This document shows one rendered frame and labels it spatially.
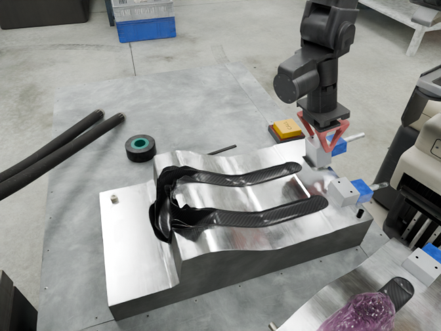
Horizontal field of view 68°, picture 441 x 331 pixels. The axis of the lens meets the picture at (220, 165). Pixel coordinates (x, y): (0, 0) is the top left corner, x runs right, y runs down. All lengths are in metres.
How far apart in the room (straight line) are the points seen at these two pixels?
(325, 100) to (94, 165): 0.59
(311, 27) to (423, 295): 0.49
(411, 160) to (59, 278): 0.90
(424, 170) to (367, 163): 1.25
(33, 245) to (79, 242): 1.14
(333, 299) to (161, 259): 0.30
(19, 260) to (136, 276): 1.30
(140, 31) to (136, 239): 3.22
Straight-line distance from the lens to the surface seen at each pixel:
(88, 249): 0.74
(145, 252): 0.63
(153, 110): 1.09
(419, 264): 0.68
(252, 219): 0.64
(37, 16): 4.48
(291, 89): 0.59
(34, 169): 0.79
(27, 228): 1.97
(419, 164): 1.03
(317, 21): 0.61
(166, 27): 3.76
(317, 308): 0.56
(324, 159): 0.74
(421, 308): 0.67
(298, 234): 0.63
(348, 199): 0.68
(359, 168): 2.20
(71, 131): 0.97
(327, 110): 0.67
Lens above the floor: 1.39
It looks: 43 degrees down
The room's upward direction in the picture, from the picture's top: 1 degrees clockwise
